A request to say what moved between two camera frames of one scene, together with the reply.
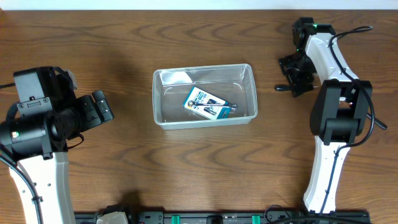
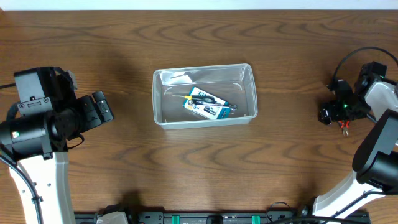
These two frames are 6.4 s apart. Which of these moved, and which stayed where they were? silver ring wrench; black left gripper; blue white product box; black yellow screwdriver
Moved: black yellow screwdriver
Stayed: silver ring wrench; blue white product box; black left gripper
